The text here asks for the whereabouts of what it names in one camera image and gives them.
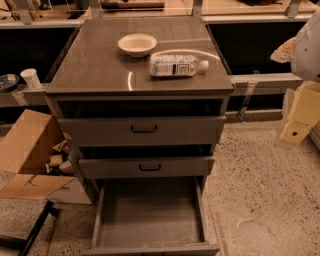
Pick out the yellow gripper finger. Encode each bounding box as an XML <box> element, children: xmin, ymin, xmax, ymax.
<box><xmin>279</xmin><ymin>81</ymin><xmax>320</xmax><ymax>146</ymax></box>
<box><xmin>270</xmin><ymin>37</ymin><xmax>296</xmax><ymax>63</ymax></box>

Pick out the black metal frame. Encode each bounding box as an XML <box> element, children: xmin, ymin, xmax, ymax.
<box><xmin>0</xmin><ymin>200</ymin><xmax>60</xmax><ymax>256</ymax></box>

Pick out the grey drawer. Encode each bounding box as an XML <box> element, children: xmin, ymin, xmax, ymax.
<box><xmin>78</xmin><ymin>156</ymin><xmax>214</xmax><ymax>179</ymax></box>
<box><xmin>59</xmin><ymin>117</ymin><xmax>225</xmax><ymax>146</ymax></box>
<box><xmin>81</xmin><ymin>177</ymin><xmax>219</xmax><ymax>256</ymax></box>

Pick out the white paper cup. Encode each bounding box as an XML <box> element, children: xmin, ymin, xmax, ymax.
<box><xmin>20</xmin><ymin>68</ymin><xmax>41</xmax><ymax>89</ymax></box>

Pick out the grey drawer cabinet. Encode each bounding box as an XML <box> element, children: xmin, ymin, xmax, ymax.
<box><xmin>46</xmin><ymin>17</ymin><xmax>234</xmax><ymax>197</ymax></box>

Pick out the dark round dish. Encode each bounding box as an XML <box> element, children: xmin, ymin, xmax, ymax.
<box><xmin>0</xmin><ymin>74</ymin><xmax>19</xmax><ymax>93</ymax></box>

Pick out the white ceramic bowl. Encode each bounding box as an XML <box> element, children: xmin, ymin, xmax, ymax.
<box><xmin>118</xmin><ymin>33</ymin><xmax>157</xmax><ymax>58</ymax></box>

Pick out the grey middle drawer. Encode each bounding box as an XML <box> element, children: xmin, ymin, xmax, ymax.
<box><xmin>78</xmin><ymin>156</ymin><xmax>214</xmax><ymax>179</ymax></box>

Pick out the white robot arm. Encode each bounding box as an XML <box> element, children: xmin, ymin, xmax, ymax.
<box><xmin>271</xmin><ymin>10</ymin><xmax>320</xmax><ymax>148</ymax></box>

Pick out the open cardboard box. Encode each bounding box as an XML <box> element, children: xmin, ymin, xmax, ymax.
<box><xmin>0</xmin><ymin>110</ymin><xmax>92</xmax><ymax>204</ymax></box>

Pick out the grey top drawer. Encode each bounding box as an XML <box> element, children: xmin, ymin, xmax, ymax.
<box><xmin>59</xmin><ymin>117</ymin><xmax>225</xmax><ymax>146</ymax></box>

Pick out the clear blue plastic bottle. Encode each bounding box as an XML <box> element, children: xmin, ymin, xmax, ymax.
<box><xmin>149</xmin><ymin>54</ymin><xmax>209</xmax><ymax>77</ymax></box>

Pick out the grey bottom drawer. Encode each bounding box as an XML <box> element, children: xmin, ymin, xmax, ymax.
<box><xmin>81</xmin><ymin>177</ymin><xmax>219</xmax><ymax>256</ymax></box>

